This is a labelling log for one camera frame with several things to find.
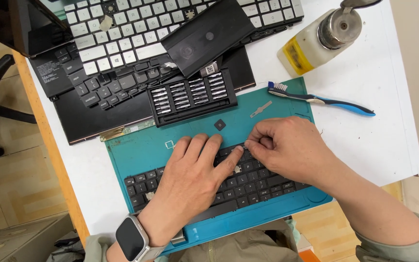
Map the person's right hand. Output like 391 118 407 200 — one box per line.
244 116 338 187

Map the person's left hand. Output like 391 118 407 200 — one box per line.
138 133 245 245

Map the black laptop keyboard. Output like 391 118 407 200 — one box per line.
124 143 311 216

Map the teal repair mat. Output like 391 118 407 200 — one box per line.
104 77 334 256

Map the grey flat pry tool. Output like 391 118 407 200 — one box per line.
250 101 273 119

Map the blue and white toothbrush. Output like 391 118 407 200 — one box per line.
267 81 377 117

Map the white smart watch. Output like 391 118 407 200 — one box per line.
115 213 187 262

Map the green circuit board strip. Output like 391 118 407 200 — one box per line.
100 119 156 143

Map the olive jacket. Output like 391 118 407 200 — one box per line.
83 213 419 262

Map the black screwdriver bit case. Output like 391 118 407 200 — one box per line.
146 68 239 127

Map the plastic solvent dispenser bottle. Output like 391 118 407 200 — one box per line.
277 0 383 78

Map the black laptop base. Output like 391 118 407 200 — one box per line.
51 45 257 146

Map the silver labelled ribbon tag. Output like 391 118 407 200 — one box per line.
199 62 220 78

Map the black bag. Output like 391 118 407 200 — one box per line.
47 229 86 262

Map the black keyboard with label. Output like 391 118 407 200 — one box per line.
31 40 183 110

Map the black bit case lid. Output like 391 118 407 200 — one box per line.
160 0 257 79

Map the white key keyboard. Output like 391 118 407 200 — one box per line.
63 0 305 76

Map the cardboard box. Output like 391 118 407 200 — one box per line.
0 212 74 262

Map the clear plastic key piece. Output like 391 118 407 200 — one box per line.
99 15 115 33

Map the dark laptop screen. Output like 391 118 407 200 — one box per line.
0 0 70 59

